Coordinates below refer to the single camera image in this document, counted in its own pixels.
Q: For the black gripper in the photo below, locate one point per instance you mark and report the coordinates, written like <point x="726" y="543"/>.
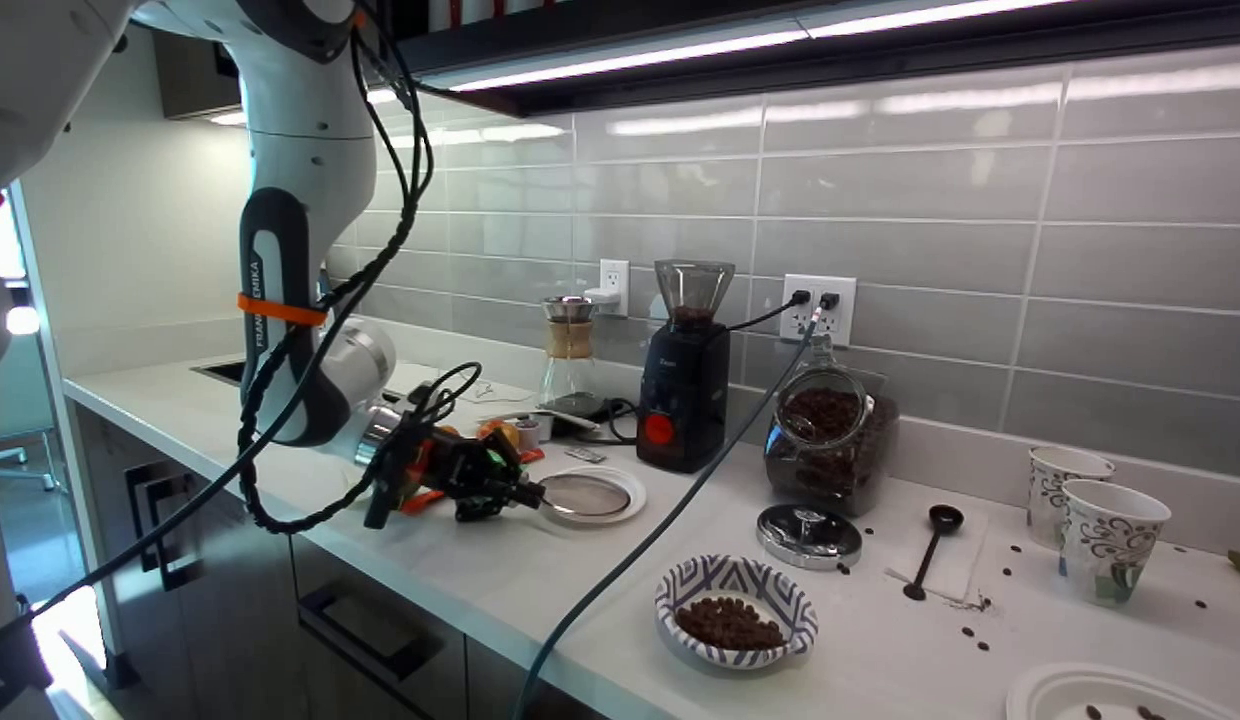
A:
<point x="441" y="473"/>

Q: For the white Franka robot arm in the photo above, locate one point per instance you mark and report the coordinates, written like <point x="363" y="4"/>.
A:
<point x="305" y="135"/>

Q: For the round metal jar lid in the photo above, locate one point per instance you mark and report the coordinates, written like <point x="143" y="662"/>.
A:
<point x="806" y="537"/>

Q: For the white paper plate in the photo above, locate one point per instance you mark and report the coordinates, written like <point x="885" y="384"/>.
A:
<point x="1046" y="703"/>

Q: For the black kitchen scale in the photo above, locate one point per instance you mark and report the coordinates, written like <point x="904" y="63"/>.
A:
<point x="587" y="410"/>

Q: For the glass pour-over carafe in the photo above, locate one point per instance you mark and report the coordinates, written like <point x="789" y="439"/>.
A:
<point x="571" y="340"/>

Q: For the black coffee grinder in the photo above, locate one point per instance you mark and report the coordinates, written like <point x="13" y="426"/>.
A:
<point x="685" y="384"/>

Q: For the white charger plug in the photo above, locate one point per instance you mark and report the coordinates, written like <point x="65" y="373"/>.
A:
<point x="607" y="301"/>

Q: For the patterned bowl of coffee beans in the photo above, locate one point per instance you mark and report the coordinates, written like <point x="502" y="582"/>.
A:
<point x="734" y="623"/>

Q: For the grey base cabinet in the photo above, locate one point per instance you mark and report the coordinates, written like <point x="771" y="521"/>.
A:
<point x="244" y="613"/>

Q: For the glass jar of coffee beans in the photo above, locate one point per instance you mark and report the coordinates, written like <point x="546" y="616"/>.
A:
<point x="826" y="441"/>

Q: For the black cooktop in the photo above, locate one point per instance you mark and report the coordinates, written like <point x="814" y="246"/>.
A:
<point x="223" y="368"/>

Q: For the black coffee scoop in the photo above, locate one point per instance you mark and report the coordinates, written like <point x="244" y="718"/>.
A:
<point x="940" y="521"/>

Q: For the white paper napkin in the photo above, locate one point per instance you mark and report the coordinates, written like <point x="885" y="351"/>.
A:
<point x="975" y="560"/>

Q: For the dark upper cabinet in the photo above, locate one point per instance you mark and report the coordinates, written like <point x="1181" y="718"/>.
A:
<point x="781" y="42"/>

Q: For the patterned paper cup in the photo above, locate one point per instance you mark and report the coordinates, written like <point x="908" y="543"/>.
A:
<point x="1046" y="485"/>
<point x="1111" y="547"/>

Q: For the white wall outlet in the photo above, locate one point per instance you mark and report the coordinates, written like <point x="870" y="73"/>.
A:
<point x="613" y="279"/>
<point x="818" y="326"/>

